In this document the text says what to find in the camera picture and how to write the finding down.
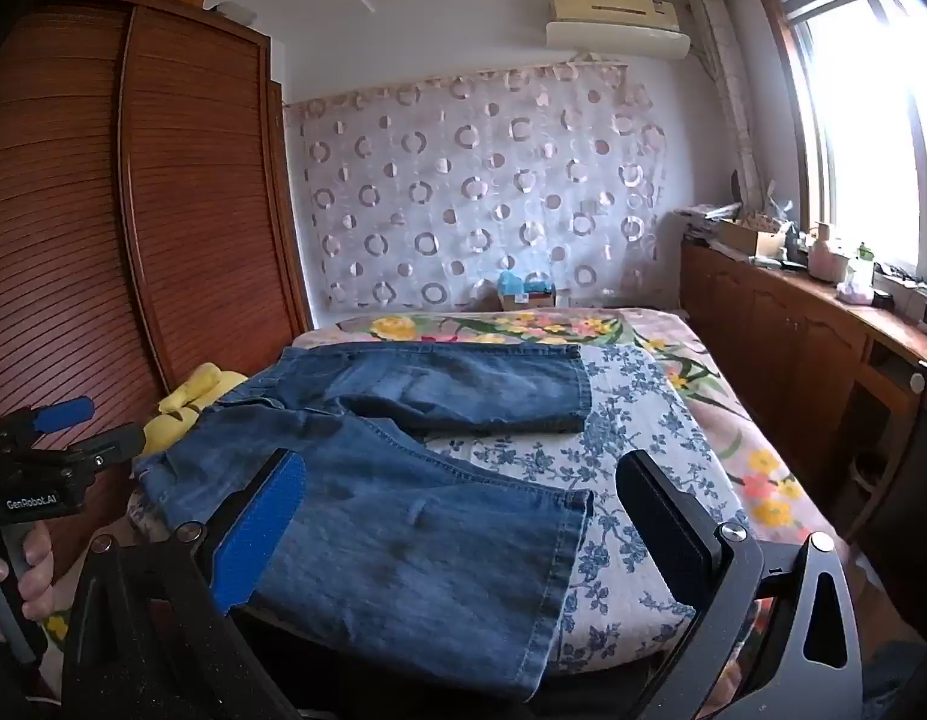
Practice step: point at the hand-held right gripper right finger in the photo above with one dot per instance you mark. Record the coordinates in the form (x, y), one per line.
(669, 532)

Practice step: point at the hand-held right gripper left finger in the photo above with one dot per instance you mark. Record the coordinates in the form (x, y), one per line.
(261, 525)

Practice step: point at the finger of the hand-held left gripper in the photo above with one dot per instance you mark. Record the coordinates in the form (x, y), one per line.
(62, 414)
(114, 444)

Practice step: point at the blue denim pants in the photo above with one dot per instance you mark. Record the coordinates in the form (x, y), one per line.
(403, 540)

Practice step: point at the person's left hand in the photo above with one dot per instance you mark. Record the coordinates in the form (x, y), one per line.
(34, 570)

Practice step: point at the yellow plush toy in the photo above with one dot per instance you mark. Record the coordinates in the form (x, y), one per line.
(186, 399)

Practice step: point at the colourful flower print blanket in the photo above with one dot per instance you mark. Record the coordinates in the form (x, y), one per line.
(763, 465)

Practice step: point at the long wooden cabinet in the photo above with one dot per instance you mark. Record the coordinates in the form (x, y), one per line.
(793, 337)

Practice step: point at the wooden slatted wardrobe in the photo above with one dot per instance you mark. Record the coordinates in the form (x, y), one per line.
(171, 202)

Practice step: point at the open cardboard box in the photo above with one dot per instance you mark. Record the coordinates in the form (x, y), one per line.
(748, 240)

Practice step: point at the stack of papers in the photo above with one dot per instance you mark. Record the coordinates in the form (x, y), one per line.
(703, 221)

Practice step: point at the green capped bottle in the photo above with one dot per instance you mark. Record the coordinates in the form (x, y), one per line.
(861, 270)

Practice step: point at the sheer circle pattern curtain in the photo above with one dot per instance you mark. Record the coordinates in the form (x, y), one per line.
(471, 187)

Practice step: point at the white flat box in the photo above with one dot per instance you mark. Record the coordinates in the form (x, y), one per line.
(234, 13)

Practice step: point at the beige patterned window curtain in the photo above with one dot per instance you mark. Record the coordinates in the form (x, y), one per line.
(726, 90)

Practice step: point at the wooden framed window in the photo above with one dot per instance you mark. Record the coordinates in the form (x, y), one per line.
(868, 127)

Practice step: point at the white wall air conditioner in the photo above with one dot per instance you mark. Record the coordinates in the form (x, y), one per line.
(617, 22)

